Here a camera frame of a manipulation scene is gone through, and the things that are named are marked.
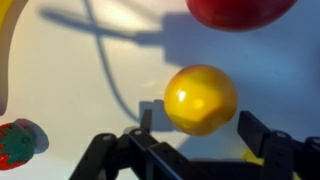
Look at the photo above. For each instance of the yellow toy banana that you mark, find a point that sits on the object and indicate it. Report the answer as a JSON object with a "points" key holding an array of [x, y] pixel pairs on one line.
{"points": [[10, 10]]}

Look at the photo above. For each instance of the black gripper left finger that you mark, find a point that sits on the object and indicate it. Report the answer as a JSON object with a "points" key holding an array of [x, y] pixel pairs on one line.
{"points": [[137, 149]]}

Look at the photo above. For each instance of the red toy strawberry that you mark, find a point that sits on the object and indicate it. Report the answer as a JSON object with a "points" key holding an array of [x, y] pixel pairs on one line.
{"points": [[17, 146]]}

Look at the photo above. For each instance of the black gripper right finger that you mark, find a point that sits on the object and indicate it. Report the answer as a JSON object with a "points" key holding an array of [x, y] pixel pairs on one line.
{"points": [[283, 156]]}

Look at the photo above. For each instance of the red toy apple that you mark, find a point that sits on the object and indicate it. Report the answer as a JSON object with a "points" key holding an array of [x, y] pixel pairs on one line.
{"points": [[238, 15]]}

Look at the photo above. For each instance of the round white table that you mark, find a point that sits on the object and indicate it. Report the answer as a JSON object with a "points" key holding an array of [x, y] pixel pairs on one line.
{"points": [[78, 68]]}

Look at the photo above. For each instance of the yellow toy lemon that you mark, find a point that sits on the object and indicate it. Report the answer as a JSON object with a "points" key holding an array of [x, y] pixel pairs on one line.
{"points": [[249, 156]]}

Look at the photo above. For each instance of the orange toy fruit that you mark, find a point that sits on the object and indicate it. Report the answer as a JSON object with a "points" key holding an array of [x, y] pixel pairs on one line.
{"points": [[199, 99]]}

